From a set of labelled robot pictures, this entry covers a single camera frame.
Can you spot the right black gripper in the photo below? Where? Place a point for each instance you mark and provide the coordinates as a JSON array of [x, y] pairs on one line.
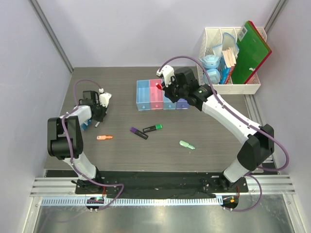
[[167, 90]]

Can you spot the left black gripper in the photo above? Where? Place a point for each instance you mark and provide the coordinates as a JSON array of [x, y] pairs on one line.
[[100, 119]]

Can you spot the purple drawer box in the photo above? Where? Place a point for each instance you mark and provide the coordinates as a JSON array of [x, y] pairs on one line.
[[182, 104]]

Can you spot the red cap whiteboard marker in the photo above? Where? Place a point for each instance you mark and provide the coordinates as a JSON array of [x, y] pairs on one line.
[[158, 86]]

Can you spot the pink drawer box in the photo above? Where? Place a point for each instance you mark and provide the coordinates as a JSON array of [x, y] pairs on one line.
[[156, 95]]

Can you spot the light blue drawer box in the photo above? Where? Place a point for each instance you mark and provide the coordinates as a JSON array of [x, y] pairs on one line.
[[143, 95]]

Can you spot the green cap black highlighter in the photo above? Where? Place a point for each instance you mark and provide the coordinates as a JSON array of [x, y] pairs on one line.
[[152, 128]]

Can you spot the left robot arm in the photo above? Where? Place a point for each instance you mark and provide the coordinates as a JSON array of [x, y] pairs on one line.
[[65, 141]]

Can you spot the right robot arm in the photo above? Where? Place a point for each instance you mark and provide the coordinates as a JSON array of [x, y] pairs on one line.
[[256, 140]]

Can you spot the lower blue tape dispenser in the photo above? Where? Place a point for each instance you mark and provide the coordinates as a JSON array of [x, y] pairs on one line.
[[214, 76]]

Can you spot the orange mini highlighter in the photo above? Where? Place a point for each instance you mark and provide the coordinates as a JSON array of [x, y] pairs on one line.
[[104, 137]]

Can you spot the blue red card box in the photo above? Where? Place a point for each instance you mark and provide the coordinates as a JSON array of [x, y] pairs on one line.
[[224, 71]]

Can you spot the white plastic organizer basket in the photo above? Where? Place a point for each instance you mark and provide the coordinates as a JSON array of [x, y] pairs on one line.
[[212, 37]]

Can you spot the wooden sticks bundle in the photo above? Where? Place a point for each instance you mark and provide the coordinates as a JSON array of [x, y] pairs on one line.
[[229, 57]]

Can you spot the purple cap black highlighter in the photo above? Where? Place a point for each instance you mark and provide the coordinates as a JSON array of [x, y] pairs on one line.
[[139, 133]]

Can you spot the light green mini highlighter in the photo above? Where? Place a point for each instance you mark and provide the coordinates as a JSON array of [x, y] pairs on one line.
[[186, 145]]

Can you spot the clear blue zip bag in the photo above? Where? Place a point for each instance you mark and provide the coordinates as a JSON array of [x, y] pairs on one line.
[[228, 42]]

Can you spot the green plastic folder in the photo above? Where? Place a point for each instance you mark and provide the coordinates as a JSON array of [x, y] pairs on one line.
[[240, 73]]

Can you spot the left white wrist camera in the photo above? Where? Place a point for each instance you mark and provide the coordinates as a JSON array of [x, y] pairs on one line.
[[104, 97]]

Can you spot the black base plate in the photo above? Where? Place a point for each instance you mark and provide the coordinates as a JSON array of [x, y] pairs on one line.
[[160, 185]]

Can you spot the left corner aluminium post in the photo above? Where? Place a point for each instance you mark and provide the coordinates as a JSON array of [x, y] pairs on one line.
[[51, 34]]

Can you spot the corner aluminium post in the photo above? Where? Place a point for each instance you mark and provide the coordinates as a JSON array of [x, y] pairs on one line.
[[279, 7], [51, 34]]

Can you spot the slotted cable duct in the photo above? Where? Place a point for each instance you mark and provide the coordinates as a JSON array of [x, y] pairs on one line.
[[94, 201]]

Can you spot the right corner aluminium post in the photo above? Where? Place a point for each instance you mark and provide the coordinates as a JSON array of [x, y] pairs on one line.
[[279, 7]]

